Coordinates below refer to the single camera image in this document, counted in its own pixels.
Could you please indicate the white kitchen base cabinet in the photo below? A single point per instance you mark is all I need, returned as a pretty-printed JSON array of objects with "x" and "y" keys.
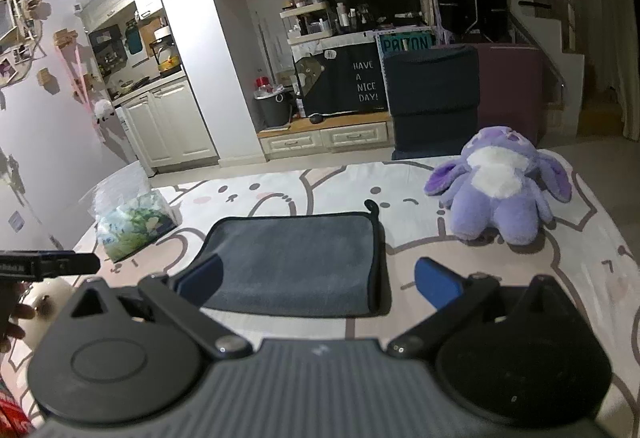
[{"x": 167, "y": 123}]

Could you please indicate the black printed curtain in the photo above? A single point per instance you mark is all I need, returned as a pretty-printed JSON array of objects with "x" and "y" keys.
[{"x": 345, "y": 78}]

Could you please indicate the white plush wall ornament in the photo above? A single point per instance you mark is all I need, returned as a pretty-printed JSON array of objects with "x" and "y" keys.
[{"x": 105, "y": 110}]

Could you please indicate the dark blue folded chair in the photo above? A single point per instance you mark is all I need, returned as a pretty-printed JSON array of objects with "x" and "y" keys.
[{"x": 432, "y": 93}]

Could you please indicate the person's left hand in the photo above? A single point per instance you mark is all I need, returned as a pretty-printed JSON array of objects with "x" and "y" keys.
[{"x": 15, "y": 315}]

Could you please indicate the teal sign board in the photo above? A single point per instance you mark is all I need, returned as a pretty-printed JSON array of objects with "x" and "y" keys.
[{"x": 405, "y": 43}]

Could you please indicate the wooden wall shelf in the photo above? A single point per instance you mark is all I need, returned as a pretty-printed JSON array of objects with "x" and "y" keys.
[{"x": 17, "y": 33}]

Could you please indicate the purple plush toy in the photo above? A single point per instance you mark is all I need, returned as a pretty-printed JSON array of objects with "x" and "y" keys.
[{"x": 495, "y": 188}]

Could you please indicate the white round plush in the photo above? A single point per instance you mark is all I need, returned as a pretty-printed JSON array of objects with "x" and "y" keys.
[{"x": 50, "y": 305}]

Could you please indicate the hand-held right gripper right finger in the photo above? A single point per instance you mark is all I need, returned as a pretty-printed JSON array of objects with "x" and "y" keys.
[{"x": 436, "y": 285}]

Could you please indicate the maroon cabinet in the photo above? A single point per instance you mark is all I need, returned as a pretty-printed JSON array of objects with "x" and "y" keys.
[{"x": 510, "y": 88}]

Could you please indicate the grey trash bin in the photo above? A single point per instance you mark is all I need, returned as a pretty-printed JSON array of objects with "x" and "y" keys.
[{"x": 272, "y": 108}]

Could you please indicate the staircase with handrail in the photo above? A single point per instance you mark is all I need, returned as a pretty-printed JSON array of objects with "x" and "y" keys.
[{"x": 555, "y": 43}]

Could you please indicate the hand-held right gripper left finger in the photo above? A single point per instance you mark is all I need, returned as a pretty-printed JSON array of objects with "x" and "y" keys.
[{"x": 197, "y": 277}]

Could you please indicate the floral tissue pack in bag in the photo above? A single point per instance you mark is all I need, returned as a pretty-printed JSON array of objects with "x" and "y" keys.
[{"x": 132, "y": 223}]

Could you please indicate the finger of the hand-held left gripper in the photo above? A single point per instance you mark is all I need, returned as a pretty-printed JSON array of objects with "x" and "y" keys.
[{"x": 55, "y": 264}]

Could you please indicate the wall socket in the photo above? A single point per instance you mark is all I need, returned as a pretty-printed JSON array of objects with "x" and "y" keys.
[{"x": 15, "y": 221}]

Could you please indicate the white wooden-top drawer unit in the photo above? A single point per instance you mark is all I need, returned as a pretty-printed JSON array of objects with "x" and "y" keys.
[{"x": 325, "y": 135}]

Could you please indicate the grey towel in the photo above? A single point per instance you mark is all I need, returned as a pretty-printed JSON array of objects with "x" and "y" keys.
[{"x": 295, "y": 263}]

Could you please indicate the white shelf rack with bottles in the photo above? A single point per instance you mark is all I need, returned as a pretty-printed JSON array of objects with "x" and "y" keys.
[{"x": 312, "y": 18}]

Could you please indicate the red packet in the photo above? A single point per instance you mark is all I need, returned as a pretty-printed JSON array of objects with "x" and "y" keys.
[{"x": 12, "y": 415}]

